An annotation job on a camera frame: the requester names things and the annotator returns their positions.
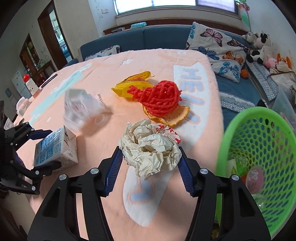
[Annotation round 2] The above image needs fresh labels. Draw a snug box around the clear plastic toy bin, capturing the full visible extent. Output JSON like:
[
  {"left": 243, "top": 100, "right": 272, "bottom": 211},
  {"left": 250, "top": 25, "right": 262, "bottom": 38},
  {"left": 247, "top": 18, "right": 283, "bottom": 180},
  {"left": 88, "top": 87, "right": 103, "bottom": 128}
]
[{"left": 246, "top": 62, "right": 295, "bottom": 132}]

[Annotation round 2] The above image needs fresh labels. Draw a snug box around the yellow snack wrapper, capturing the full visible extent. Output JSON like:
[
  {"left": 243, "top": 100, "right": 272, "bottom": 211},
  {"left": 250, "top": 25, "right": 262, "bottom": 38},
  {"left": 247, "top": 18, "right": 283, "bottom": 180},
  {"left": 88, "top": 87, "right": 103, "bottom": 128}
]
[{"left": 111, "top": 71, "right": 153, "bottom": 100}]

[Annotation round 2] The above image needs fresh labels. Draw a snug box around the pink plush toy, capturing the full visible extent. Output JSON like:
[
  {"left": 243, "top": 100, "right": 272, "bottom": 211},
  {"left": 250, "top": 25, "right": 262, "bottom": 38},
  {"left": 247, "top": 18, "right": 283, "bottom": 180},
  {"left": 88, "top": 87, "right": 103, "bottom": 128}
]
[{"left": 264, "top": 58, "right": 278, "bottom": 69}]

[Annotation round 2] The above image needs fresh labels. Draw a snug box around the small blue white milk carton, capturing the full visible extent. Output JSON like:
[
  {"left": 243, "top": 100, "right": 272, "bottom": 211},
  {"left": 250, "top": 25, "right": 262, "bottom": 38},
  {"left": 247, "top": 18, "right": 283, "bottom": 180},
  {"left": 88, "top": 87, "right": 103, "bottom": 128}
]
[{"left": 34, "top": 126, "right": 78, "bottom": 170}]

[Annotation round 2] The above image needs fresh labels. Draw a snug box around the grey plush toy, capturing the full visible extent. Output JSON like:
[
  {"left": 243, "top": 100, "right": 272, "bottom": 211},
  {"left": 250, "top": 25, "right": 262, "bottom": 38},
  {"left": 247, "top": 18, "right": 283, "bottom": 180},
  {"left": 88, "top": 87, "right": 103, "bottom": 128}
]
[{"left": 241, "top": 32, "right": 259, "bottom": 44}]

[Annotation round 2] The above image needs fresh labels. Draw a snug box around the patterned cloth on bin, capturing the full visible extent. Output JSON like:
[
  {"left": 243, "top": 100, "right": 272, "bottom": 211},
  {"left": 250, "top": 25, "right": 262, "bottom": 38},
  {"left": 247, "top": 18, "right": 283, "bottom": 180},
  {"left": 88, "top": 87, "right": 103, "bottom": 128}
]
[{"left": 269, "top": 69, "right": 295, "bottom": 92}]

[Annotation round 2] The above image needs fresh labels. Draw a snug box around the white paper ball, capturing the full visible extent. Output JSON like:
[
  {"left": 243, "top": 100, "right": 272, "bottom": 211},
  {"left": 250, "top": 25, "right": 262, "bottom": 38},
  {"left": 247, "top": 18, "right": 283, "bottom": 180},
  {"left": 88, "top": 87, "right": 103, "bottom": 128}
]
[{"left": 118, "top": 119, "right": 182, "bottom": 180}]

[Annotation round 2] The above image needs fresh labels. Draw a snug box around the black remote control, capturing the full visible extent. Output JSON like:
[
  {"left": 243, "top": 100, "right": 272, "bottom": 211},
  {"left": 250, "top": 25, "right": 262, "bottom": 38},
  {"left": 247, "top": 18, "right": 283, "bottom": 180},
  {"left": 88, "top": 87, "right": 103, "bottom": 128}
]
[{"left": 39, "top": 74, "right": 58, "bottom": 90}]

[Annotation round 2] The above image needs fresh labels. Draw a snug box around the small patterned cushion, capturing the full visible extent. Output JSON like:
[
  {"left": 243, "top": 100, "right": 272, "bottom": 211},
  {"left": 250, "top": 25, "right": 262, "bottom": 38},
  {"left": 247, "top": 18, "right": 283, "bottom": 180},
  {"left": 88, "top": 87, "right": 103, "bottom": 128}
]
[{"left": 85, "top": 45, "right": 121, "bottom": 61}]

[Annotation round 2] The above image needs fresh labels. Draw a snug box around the cow plush toy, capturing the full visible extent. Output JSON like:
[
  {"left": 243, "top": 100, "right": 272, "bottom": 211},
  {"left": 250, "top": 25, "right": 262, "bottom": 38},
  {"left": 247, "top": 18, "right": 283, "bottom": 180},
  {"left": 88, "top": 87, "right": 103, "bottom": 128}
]
[{"left": 246, "top": 32, "right": 273, "bottom": 65}]

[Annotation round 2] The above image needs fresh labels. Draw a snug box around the blue sofa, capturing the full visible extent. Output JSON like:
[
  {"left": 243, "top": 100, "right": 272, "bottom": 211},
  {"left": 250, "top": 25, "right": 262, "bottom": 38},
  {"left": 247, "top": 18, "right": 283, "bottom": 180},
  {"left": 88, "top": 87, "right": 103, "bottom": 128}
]
[{"left": 62, "top": 24, "right": 296, "bottom": 130}]

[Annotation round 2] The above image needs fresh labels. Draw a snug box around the small orange ball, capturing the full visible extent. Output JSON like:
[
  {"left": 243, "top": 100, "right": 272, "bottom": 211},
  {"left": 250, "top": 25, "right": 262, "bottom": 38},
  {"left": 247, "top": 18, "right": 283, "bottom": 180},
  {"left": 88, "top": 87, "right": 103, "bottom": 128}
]
[{"left": 240, "top": 69, "right": 249, "bottom": 79}]

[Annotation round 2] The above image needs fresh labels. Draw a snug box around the colourful pinwheel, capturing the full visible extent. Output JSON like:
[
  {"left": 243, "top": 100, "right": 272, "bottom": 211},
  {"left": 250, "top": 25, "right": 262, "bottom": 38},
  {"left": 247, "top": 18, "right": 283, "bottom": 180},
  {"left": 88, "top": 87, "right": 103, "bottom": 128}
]
[{"left": 234, "top": 0, "right": 252, "bottom": 32}]

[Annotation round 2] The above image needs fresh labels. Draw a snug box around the orange fox plush toy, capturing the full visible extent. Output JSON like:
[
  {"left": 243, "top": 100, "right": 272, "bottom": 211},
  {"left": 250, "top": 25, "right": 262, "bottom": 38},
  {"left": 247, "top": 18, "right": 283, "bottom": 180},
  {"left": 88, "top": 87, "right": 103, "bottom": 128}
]
[{"left": 276, "top": 53, "right": 292, "bottom": 72}]

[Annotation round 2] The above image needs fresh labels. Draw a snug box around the orange peel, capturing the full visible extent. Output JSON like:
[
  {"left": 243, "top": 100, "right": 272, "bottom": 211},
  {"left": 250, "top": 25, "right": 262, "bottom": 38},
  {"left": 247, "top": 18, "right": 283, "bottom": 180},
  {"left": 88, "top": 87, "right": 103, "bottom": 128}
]
[{"left": 142, "top": 105, "right": 190, "bottom": 127}]

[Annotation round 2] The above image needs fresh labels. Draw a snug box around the red mesh net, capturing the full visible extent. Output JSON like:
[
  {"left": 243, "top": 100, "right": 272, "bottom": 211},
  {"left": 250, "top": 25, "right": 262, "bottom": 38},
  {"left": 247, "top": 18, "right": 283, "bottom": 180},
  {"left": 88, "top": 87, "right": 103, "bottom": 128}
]
[{"left": 127, "top": 80, "right": 182, "bottom": 117}]

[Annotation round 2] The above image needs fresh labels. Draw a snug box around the white bottle red cap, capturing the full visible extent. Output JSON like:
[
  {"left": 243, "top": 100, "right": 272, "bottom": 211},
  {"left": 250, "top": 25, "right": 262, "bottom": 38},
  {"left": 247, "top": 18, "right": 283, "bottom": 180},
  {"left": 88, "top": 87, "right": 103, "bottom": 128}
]
[{"left": 23, "top": 74, "right": 41, "bottom": 98}]

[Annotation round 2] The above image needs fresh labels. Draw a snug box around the crushed white plastic carton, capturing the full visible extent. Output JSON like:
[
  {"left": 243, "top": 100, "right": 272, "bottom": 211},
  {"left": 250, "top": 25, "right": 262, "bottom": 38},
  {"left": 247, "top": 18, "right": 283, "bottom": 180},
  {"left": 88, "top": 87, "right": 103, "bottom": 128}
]
[{"left": 64, "top": 88, "right": 108, "bottom": 131}]

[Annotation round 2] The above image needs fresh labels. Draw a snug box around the butterfly print pillow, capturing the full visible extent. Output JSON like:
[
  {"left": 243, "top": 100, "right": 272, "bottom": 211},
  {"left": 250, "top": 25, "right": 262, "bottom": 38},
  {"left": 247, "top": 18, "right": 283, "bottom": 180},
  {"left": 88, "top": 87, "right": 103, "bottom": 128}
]
[{"left": 186, "top": 22, "right": 249, "bottom": 83}]

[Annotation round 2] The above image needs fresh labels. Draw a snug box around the pink blanket table cover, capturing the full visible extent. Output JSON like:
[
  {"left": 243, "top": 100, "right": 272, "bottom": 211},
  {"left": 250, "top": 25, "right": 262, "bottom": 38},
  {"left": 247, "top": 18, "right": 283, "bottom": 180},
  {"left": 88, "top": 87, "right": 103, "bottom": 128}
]
[{"left": 23, "top": 49, "right": 224, "bottom": 240}]

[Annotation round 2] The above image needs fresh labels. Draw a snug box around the teal tissue pack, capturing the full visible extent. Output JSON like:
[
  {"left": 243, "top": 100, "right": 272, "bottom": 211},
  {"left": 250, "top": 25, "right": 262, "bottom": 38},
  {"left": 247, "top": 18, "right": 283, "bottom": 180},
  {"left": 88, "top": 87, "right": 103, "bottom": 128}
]
[{"left": 130, "top": 22, "right": 147, "bottom": 29}]

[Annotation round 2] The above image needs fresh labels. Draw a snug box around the green plastic basket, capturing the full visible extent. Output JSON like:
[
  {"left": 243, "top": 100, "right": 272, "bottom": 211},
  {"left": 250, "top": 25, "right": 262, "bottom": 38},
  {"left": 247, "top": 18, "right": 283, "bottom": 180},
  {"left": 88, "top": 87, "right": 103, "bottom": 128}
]
[{"left": 216, "top": 107, "right": 295, "bottom": 238}]

